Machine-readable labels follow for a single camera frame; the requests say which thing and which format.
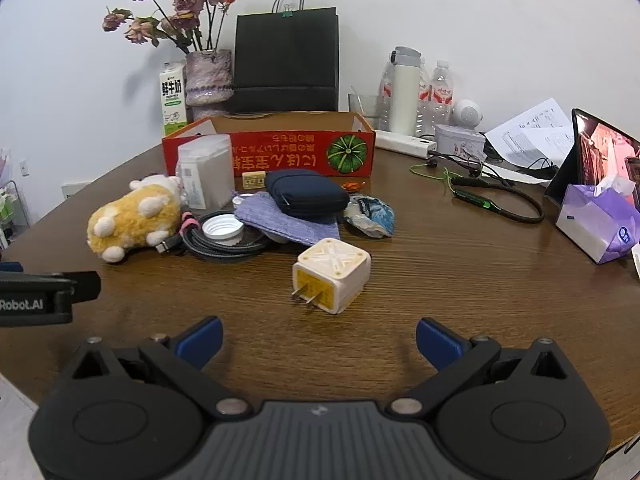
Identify white wall socket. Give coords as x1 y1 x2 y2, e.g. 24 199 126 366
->
61 181 94 201

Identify purple fuzzy vase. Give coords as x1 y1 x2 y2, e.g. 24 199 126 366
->
184 49 235 121

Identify black neckband earphones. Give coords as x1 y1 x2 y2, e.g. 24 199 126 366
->
425 152 546 224

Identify white screw lid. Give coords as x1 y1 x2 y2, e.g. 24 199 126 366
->
201 213 246 241

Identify pale printed tin box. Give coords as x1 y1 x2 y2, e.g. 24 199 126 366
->
434 124 487 163

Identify crumpled blue snack packet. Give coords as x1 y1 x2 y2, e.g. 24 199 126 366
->
344 194 396 239

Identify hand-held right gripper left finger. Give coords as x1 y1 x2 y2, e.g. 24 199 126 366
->
72 316 252 420

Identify white bottle with grey lid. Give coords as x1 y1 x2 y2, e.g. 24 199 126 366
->
387 46 422 137

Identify translucent plastic box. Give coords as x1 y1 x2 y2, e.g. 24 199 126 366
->
176 134 236 210

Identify black tablet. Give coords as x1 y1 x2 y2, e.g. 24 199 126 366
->
544 108 640 211

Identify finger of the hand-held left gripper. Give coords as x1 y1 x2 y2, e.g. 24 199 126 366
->
64 271 102 305

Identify navy zipper pouch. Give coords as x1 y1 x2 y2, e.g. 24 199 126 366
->
264 169 351 219

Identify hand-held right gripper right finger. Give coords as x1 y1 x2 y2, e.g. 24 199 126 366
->
391 317 568 418

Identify printed white papers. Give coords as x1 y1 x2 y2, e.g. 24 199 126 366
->
485 97 576 182

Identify white and yellow charger plug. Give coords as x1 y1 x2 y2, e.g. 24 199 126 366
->
291 237 372 315

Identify clear drinking glass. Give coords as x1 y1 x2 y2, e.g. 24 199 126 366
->
348 93 381 130

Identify yellow and white plush toy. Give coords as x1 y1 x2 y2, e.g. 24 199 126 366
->
86 174 185 264

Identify red cardboard box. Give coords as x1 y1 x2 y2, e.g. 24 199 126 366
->
161 111 376 179

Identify white power strip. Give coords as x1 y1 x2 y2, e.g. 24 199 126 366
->
374 129 439 159

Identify dried rose bouquet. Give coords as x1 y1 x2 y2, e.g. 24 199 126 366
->
102 0 238 56

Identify green and white milk carton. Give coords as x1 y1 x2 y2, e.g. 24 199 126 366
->
159 61 189 137

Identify brown wooden desk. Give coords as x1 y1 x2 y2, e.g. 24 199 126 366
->
0 130 640 461

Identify white round figurine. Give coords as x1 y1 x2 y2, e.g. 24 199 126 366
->
452 99 485 131

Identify green string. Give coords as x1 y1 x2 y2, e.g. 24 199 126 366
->
410 161 458 195

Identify purple tissue pack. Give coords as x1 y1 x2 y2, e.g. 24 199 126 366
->
555 176 640 265

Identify wrapped flower bunch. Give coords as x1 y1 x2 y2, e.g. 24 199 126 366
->
0 149 17 251

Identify coiled black cable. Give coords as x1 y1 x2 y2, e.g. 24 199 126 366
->
155 209 274 261

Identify black paper bag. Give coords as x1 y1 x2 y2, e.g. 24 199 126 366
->
231 0 340 114

